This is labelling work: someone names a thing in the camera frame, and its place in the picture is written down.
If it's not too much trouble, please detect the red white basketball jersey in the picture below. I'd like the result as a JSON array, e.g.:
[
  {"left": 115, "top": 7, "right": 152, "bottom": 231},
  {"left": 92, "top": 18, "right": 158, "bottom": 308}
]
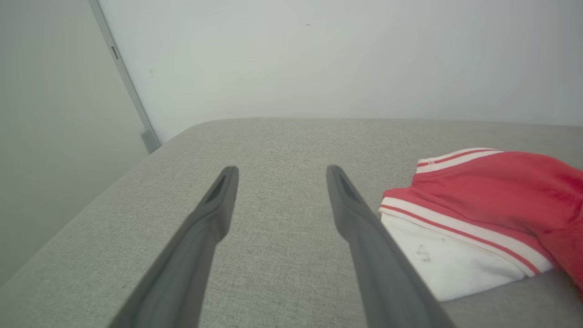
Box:
[{"left": 379, "top": 148, "right": 583, "bottom": 302}]

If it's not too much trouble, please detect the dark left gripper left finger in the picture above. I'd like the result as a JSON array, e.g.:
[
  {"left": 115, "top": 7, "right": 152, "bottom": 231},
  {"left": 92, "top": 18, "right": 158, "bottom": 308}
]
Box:
[{"left": 109, "top": 166, "right": 239, "bottom": 328}]

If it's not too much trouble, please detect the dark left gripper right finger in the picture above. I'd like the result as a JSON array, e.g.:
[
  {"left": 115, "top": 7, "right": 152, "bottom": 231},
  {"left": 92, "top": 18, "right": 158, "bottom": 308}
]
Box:
[{"left": 326, "top": 165, "right": 456, "bottom": 328}]

